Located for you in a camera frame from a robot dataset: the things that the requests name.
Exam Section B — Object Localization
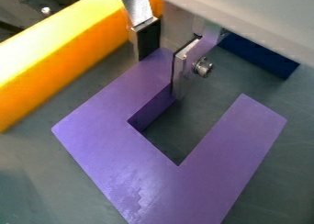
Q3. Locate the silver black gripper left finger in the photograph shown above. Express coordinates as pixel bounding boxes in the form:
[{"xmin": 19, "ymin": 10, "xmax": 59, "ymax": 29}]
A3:
[{"xmin": 122, "ymin": 0, "xmax": 161, "ymax": 61}]

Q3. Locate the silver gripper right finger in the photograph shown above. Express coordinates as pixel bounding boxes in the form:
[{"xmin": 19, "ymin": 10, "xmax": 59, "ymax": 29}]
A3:
[{"xmin": 173, "ymin": 17, "xmax": 230, "ymax": 99}]

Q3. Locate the purple U-shaped block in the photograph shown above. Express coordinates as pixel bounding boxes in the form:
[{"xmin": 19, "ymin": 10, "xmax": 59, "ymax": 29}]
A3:
[{"xmin": 53, "ymin": 48, "xmax": 288, "ymax": 224}]

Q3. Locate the blue U-shaped block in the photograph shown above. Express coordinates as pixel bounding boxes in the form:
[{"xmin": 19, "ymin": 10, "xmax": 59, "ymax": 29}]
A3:
[{"xmin": 218, "ymin": 33, "xmax": 300, "ymax": 80}]

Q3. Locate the yellow long bar block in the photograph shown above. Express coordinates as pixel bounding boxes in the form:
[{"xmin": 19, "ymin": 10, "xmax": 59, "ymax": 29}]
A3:
[{"xmin": 0, "ymin": 0, "xmax": 165, "ymax": 134}]

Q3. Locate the black angled fixture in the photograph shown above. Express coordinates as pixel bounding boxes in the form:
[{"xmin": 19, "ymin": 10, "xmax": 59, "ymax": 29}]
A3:
[{"xmin": 0, "ymin": 0, "xmax": 79, "ymax": 33}]

